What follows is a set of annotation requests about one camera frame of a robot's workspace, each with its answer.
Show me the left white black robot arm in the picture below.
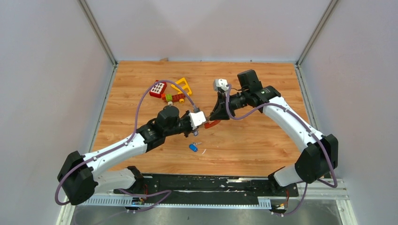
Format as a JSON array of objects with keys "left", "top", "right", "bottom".
[{"left": 55, "top": 105, "right": 207, "bottom": 205}]

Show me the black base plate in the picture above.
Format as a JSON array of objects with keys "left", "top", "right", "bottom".
[{"left": 126, "top": 173, "right": 299, "bottom": 204}]

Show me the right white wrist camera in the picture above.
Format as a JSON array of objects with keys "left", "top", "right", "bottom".
[{"left": 213, "top": 79, "right": 229, "bottom": 92}]

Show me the white slotted cable duct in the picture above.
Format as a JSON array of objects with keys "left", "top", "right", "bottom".
[{"left": 81, "top": 195, "right": 272, "bottom": 210}]

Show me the red toy brick car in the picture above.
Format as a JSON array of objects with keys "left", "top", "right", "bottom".
[{"left": 161, "top": 93, "right": 186, "bottom": 104}]

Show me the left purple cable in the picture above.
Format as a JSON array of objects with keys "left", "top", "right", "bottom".
[{"left": 55, "top": 80, "right": 201, "bottom": 215}]

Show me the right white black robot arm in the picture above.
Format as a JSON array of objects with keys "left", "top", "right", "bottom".
[{"left": 209, "top": 69, "right": 338, "bottom": 196}]

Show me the red window toy brick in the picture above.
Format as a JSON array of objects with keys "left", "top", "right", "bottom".
[{"left": 149, "top": 80, "right": 167, "bottom": 98}]

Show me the yellow triangular toy frame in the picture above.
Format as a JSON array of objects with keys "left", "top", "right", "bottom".
[{"left": 171, "top": 77, "right": 192, "bottom": 96}]

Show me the metal keyring holder red handle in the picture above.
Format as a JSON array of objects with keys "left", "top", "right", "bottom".
[{"left": 192, "top": 120, "right": 221, "bottom": 136}]

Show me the green toy brick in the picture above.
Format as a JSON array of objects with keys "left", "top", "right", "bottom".
[{"left": 164, "top": 94, "right": 173, "bottom": 102}]

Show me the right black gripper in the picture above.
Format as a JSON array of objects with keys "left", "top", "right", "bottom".
[{"left": 209, "top": 90, "right": 249, "bottom": 121}]

